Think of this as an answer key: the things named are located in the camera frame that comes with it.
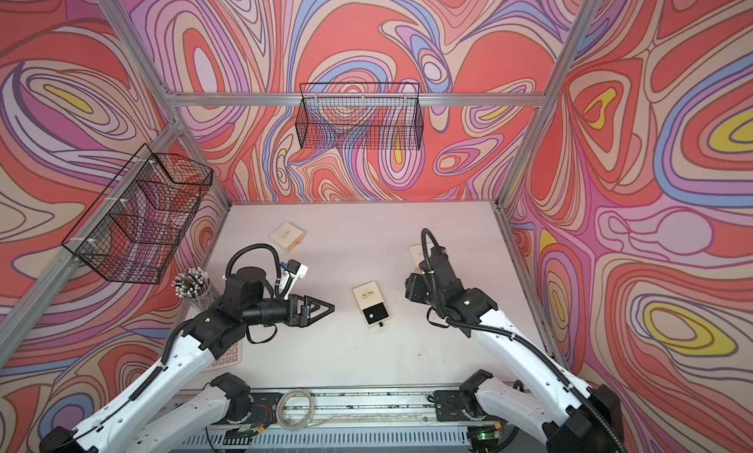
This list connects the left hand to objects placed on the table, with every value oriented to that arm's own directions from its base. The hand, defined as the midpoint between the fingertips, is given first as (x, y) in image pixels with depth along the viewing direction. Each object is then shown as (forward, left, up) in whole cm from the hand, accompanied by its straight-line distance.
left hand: (327, 311), depth 69 cm
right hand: (+9, -22, -6) cm, 25 cm away
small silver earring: (+7, -10, -18) cm, 21 cm away
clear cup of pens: (+9, +37, -3) cm, 38 cm away
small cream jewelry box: (+10, -10, -17) cm, 22 cm away
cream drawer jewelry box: (+28, -25, -16) cm, 41 cm away
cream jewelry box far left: (+38, +21, -18) cm, 47 cm away
